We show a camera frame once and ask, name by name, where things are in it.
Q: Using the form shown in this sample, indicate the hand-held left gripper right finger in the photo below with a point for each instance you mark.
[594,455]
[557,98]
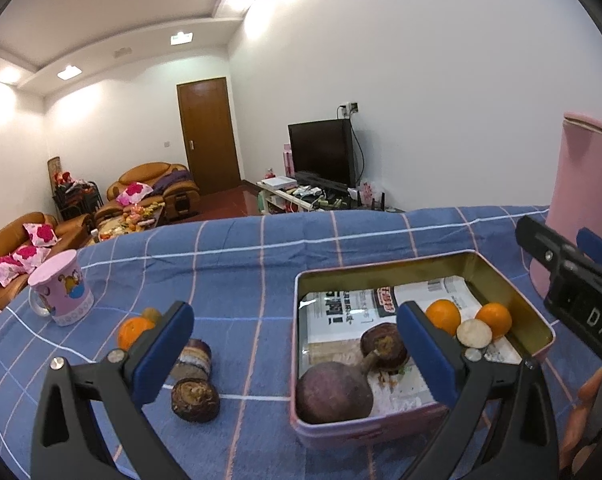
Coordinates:
[428,355]

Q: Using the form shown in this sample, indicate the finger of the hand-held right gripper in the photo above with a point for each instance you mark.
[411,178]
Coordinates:
[546,245]
[598,252]

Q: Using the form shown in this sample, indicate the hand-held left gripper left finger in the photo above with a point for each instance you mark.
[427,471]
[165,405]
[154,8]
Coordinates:
[161,355]

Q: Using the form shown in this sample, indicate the cut taro half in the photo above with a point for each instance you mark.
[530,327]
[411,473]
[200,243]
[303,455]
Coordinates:
[196,360]

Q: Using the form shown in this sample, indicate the orange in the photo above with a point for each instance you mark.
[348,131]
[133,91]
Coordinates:
[131,334]
[443,315]
[495,320]

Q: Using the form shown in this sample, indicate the brown kiwi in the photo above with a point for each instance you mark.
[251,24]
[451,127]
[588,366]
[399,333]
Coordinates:
[152,315]

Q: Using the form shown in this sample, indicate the dark brown stemmed taro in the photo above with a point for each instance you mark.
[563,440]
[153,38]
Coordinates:
[383,342]

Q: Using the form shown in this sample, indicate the pale peeled round tuber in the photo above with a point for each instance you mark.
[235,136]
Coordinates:
[473,334]

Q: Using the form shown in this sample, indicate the brown round scaly taro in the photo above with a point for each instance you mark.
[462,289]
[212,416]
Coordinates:
[195,400]

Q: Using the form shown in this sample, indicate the large round purple tuber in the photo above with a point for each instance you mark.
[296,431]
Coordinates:
[331,392]

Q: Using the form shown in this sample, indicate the pink metal tin box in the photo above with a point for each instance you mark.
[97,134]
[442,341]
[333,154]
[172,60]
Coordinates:
[331,435]

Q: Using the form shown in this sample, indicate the person's right hand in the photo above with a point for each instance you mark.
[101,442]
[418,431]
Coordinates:
[576,425]

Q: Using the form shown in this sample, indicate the pink electric kettle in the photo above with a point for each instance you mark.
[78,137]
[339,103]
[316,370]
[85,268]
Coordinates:
[581,185]

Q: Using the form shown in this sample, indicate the printed newspaper sheet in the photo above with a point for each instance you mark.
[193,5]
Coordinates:
[341,310]

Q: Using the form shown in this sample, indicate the blue plaid tablecloth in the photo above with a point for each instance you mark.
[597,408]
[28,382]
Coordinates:
[231,270]

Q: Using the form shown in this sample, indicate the pink cartoon mug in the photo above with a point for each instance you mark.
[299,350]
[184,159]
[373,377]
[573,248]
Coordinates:
[63,295]

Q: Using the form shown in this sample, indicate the dark coffee table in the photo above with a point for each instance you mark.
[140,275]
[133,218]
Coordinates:
[116,232]

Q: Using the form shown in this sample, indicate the pile of snacks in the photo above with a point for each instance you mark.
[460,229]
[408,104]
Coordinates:
[136,215]

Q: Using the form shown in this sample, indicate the black router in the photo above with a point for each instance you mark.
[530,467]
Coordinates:
[381,205]

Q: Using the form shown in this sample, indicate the pink printed plastic bag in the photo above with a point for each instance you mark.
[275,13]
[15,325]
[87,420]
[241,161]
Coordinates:
[368,192]

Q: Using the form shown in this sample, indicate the purple blanket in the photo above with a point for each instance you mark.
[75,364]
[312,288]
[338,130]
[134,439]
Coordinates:
[173,180]

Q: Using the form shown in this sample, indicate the brown leather armchair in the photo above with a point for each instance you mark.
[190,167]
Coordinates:
[146,172]

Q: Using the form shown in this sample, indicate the black rack with clothes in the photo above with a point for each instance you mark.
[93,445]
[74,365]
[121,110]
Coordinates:
[76,192]

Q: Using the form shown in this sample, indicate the brown leather sofa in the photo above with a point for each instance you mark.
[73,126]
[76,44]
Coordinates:
[6,232]

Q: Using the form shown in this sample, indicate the white television stand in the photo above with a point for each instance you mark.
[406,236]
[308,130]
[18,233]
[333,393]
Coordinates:
[286,201]

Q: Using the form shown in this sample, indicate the white set-top box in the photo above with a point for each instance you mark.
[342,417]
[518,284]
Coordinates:
[278,182]

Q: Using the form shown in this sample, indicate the tall brown patterned board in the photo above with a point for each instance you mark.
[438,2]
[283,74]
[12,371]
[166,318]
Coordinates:
[54,167]

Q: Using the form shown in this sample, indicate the brown wooden door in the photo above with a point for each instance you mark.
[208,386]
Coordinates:
[206,135]

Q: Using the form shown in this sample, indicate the black flat television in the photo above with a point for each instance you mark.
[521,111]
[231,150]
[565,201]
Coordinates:
[321,152]

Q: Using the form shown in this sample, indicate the tall pink box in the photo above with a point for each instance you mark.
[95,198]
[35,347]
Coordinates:
[287,160]

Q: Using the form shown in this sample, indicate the square ceiling panel light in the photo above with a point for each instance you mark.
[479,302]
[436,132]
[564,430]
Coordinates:
[68,72]
[181,38]

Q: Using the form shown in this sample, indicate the white wall socket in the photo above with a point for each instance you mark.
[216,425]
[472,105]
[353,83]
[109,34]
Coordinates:
[351,108]

